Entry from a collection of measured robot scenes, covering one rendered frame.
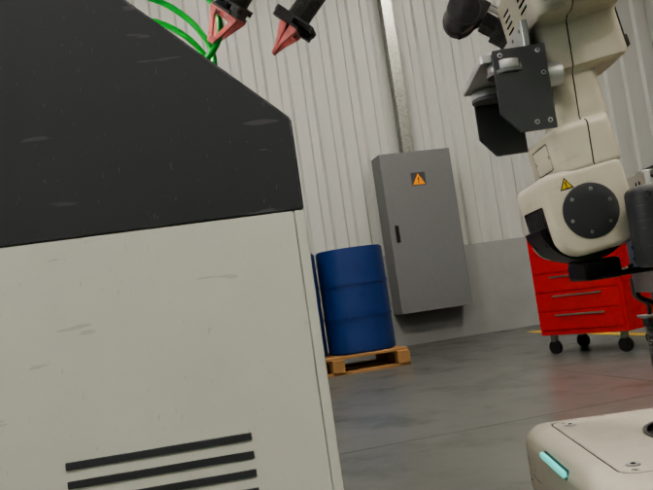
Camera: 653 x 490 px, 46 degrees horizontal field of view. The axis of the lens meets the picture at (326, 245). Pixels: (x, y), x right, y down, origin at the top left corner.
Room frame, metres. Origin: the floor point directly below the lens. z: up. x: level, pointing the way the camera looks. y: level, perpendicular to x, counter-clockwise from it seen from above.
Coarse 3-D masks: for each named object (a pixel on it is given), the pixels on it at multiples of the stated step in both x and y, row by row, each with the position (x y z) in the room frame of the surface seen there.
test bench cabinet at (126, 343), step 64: (0, 256) 1.26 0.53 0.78; (64, 256) 1.27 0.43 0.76; (128, 256) 1.28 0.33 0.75; (192, 256) 1.30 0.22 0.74; (256, 256) 1.31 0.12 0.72; (0, 320) 1.25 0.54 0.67; (64, 320) 1.27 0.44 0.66; (128, 320) 1.28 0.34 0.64; (192, 320) 1.30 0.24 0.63; (256, 320) 1.31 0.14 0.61; (0, 384) 1.25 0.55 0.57; (64, 384) 1.27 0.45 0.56; (128, 384) 1.28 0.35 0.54; (192, 384) 1.29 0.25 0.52; (256, 384) 1.31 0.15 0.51; (320, 384) 1.32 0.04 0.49; (0, 448) 1.25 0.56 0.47; (64, 448) 1.26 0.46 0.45; (128, 448) 1.28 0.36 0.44; (192, 448) 1.29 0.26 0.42; (256, 448) 1.31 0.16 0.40; (320, 448) 1.32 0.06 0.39
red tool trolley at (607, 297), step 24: (552, 264) 5.53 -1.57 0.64; (624, 264) 5.18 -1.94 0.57; (552, 288) 5.55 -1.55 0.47; (576, 288) 5.40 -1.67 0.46; (600, 288) 5.26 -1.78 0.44; (624, 288) 5.15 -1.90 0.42; (552, 312) 5.59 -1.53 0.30; (576, 312) 5.42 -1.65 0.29; (600, 312) 5.27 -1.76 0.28; (624, 312) 5.15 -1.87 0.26; (552, 336) 5.65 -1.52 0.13; (624, 336) 5.20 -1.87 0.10
